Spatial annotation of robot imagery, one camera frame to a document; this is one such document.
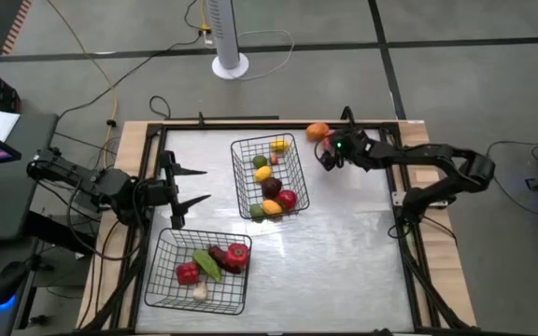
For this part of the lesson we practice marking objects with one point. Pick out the black metal table frame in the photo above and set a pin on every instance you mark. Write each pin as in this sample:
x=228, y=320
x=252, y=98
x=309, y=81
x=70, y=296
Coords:
x=273, y=126

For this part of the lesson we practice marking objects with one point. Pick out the dark red sweet potato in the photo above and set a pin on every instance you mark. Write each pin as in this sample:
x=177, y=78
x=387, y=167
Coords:
x=222, y=260

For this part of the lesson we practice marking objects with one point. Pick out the red apple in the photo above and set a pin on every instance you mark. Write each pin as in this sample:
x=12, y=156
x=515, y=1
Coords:
x=287, y=199

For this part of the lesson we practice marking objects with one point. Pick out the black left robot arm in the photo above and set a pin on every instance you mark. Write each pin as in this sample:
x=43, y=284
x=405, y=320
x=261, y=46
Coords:
x=73, y=175

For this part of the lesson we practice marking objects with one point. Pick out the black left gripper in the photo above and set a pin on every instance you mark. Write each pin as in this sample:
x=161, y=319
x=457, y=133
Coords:
x=159, y=192

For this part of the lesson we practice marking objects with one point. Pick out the dark purple plum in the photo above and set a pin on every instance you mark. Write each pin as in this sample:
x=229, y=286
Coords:
x=271, y=187

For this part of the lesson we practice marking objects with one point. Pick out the white tower fan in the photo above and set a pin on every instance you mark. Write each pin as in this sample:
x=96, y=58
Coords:
x=226, y=32

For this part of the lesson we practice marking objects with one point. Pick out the orange yellow mango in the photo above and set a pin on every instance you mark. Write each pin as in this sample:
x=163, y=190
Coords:
x=272, y=206

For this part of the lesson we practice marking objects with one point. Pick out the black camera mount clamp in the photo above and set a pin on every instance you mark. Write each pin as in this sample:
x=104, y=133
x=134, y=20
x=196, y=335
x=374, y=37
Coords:
x=200, y=119
x=346, y=116

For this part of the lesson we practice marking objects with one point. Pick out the green leafy vegetable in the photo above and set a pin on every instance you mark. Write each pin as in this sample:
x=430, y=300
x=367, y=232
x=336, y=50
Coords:
x=207, y=265

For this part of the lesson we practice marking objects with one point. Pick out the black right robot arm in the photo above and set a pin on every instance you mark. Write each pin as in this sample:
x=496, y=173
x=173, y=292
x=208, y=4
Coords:
x=437, y=151

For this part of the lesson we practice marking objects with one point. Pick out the small red strawberry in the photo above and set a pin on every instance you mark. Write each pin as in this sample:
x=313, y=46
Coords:
x=274, y=159

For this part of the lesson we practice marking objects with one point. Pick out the black computer mouse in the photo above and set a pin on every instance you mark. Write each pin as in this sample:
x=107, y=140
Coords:
x=7, y=284

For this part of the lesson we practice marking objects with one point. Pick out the white garlic bulb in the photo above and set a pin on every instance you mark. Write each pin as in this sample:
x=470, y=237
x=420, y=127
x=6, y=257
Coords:
x=200, y=291

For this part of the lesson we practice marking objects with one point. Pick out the grey desk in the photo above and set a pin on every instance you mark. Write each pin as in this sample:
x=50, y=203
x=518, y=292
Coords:
x=26, y=135

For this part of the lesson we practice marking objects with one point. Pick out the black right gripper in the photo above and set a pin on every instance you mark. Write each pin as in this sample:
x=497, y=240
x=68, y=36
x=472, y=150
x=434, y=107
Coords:
x=348, y=147

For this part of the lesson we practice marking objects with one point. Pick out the red bell pepper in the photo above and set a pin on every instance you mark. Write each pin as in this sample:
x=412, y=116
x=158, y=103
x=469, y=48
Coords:
x=237, y=254
x=187, y=273

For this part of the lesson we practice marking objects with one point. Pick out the orange fruit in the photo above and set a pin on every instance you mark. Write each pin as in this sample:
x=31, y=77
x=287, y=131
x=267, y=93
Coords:
x=317, y=131

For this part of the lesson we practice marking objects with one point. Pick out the green lime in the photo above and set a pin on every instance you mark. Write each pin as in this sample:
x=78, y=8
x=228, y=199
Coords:
x=259, y=161
x=256, y=211

